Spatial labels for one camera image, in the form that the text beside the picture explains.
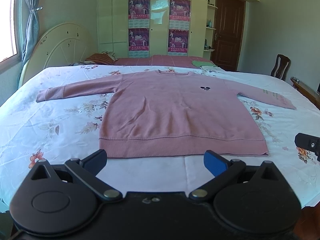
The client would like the pink knit sweater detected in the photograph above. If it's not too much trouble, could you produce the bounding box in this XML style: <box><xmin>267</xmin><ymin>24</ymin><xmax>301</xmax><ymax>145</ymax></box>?
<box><xmin>36</xmin><ymin>70</ymin><xmax>293</xmax><ymax>158</ymax></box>

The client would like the white floral bed sheet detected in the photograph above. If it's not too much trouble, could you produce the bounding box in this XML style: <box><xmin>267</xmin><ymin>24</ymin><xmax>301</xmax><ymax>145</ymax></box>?
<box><xmin>1</xmin><ymin>65</ymin><xmax>319</xmax><ymax>206</ymax></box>

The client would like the dark wooden side table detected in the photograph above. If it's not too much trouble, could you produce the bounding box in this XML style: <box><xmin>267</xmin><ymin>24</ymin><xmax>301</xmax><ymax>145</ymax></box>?
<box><xmin>290</xmin><ymin>76</ymin><xmax>319</xmax><ymax>105</ymax></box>

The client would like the dark wooden chair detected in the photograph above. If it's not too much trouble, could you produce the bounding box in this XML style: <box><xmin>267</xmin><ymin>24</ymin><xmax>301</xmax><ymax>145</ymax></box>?
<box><xmin>271</xmin><ymin>54</ymin><xmax>291</xmax><ymax>81</ymax></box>

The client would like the white folded garment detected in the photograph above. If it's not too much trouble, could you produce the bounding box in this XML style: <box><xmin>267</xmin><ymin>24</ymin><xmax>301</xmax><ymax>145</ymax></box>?
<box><xmin>200</xmin><ymin>66</ymin><xmax>225</xmax><ymax>72</ymax></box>

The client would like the green folded garment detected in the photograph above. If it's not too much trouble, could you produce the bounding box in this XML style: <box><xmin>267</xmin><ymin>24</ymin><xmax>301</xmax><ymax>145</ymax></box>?
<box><xmin>192</xmin><ymin>60</ymin><xmax>217</xmax><ymax>68</ymax></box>

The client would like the orange striped pillow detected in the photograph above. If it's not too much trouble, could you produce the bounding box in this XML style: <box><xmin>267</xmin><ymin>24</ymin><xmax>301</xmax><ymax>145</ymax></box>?
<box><xmin>86</xmin><ymin>53</ymin><xmax>118</xmax><ymax>65</ymax></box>

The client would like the white brown patterned pillow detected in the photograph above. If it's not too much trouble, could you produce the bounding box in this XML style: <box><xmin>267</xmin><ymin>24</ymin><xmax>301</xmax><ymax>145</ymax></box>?
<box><xmin>102</xmin><ymin>51</ymin><xmax>118</xmax><ymax>61</ymax></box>

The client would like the pink checked bed cover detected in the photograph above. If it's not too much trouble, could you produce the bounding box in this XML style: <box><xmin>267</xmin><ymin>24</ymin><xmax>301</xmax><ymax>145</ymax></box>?
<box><xmin>114</xmin><ymin>55</ymin><xmax>212</xmax><ymax>68</ymax></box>

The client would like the cream corner shelf unit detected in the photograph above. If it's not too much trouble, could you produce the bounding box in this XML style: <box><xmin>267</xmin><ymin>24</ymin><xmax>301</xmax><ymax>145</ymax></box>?
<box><xmin>203</xmin><ymin>0</ymin><xmax>217</xmax><ymax>59</ymax></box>

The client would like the cream round headboard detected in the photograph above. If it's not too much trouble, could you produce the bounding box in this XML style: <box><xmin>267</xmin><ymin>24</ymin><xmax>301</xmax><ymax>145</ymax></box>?
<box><xmin>18</xmin><ymin>23</ymin><xmax>98</xmax><ymax>87</ymax></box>

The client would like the lower right pink poster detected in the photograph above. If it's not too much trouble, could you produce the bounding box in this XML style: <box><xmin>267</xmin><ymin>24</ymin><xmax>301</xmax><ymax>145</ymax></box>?
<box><xmin>168</xmin><ymin>29</ymin><xmax>189</xmax><ymax>54</ymax></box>

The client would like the pink poster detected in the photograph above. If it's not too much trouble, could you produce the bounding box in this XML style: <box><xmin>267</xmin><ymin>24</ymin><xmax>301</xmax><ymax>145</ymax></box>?
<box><xmin>128</xmin><ymin>0</ymin><xmax>150</xmax><ymax>20</ymax></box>
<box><xmin>168</xmin><ymin>29</ymin><xmax>189</xmax><ymax>54</ymax></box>
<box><xmin>169</xmin><ymin>0</ymin><xmax>191</xmax><ymax>22</ymax></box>
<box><xmin>128</xmin><ymin>28</ymin><xmax>149</xmax><ymax>52</ymax></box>

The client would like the lower left pink poster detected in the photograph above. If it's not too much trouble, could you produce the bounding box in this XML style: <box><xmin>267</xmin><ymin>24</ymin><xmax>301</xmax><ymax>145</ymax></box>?
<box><xmin>128</xmin><ymin>28</ymin><xmax>149</xmax><ymax>52</ymax></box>

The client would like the dark brown wooden door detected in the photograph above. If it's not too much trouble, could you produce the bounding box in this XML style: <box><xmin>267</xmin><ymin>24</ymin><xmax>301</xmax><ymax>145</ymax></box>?
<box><xmin>211</xmin><ymin>0</ymin><xmax>245</xmax><ymax>72</ymax></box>

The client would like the cream glossy wardrobe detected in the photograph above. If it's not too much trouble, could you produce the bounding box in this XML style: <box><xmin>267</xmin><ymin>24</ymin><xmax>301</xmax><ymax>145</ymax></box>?
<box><xmin>97</xmin><ymin>0</ymin><xmax>259</xmax><ymax>58</ymax></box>

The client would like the upper right pink poster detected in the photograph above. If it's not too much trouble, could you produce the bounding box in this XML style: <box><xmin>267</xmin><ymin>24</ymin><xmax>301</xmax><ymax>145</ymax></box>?
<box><xmin>169</xmin><ymin>0</ymin><xmax>191</xmax><ymax>22</ymax></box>

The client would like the upper left pink poster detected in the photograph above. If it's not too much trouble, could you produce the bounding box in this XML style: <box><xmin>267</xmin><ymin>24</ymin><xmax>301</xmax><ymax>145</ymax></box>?
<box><xmin>128</xmin><ymin>0</ymin><xmax>150</xmax><ymax>20</ymax></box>

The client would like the light blue curtain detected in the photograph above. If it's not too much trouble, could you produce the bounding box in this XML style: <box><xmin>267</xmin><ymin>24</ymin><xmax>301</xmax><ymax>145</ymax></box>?
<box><xmin>16</xmin><ymin>0</ymin><xmax>42</xmax><ymax>65</ymax></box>

